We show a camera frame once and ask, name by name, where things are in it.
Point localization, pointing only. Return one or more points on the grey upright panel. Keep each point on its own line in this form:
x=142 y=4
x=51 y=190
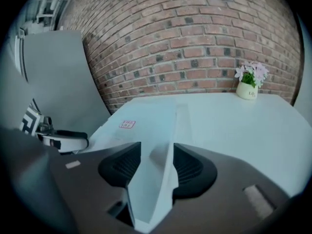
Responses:
x=56 y=77

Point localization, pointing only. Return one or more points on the cream pot with pink flowers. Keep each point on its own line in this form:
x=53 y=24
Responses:
x=247 y=91

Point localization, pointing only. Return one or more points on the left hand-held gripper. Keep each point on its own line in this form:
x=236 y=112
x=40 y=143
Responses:
x=48 y=140

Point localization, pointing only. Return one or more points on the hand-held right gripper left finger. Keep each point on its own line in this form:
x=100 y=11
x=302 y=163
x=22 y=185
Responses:
x=83 y=179

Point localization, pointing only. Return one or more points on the white cardboard item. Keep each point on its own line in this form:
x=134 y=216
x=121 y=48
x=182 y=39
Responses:
x=146 y=130

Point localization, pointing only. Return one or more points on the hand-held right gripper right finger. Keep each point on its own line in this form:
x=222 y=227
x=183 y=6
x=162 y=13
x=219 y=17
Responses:
x=219 y=203

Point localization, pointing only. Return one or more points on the metal rack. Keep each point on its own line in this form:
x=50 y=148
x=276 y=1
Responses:
x=52 y=4

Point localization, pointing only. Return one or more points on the white table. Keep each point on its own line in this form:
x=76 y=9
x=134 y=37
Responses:
x=243 y=130

